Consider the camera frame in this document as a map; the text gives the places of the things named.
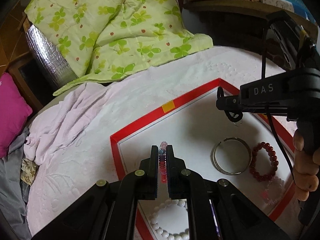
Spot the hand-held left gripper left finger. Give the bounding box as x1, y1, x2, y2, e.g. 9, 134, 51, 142
31, 145, 160, 240

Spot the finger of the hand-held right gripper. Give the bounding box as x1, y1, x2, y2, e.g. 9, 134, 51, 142
216, 95, 288, 116

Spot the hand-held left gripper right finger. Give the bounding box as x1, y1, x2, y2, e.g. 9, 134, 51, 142
165, 144, 292, 240

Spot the pink multicolour bead bracelet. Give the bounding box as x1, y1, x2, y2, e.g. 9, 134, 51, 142
158, 141, 168, 183

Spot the black clasp with clear ring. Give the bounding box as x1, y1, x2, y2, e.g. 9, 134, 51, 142
216, 87, 243, 128

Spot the red cardboard box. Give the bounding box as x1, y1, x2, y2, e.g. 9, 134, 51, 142
110, 78, 300, 240

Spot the metal bangle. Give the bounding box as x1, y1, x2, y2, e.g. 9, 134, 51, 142
211, 137, 252, 175

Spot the white bead bracelet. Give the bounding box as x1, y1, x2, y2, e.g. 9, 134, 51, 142
149, 199, 190, 240

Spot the dark red bead bracelet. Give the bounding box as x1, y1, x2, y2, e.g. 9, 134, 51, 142
249, 142, 278, 182

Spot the person's right hand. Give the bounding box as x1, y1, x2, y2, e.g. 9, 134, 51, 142
292, 131, 320, 201

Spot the wooden shelf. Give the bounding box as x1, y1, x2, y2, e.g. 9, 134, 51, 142
184, 0, 320, 28

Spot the white box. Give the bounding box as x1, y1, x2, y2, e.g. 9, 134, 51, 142
262, 0, 294, 12

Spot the pale pink blanket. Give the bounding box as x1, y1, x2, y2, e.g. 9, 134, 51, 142
25, 46, 298, 238

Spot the beige patterned cloth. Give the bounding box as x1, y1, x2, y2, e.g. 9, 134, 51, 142
20, 158, 38, 186

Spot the green floral quilt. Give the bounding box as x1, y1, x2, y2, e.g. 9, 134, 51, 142
24, 0, 213, 97

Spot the grey cloth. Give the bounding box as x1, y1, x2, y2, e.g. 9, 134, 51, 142
0, 127, 33, 238

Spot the silver foil sheet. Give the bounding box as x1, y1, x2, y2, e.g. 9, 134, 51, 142
25, 21, 78, 88

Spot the magenta pillow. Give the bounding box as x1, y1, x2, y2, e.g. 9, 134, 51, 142
0, 72, 33, 158

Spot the black cable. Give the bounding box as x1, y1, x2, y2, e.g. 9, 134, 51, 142
261, 24, 297, 183

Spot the pale pink bead bracelet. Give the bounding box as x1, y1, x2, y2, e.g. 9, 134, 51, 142
262, 176, 285, 204

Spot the wooden frame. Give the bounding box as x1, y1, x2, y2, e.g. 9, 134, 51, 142
0, 12, 43, 110

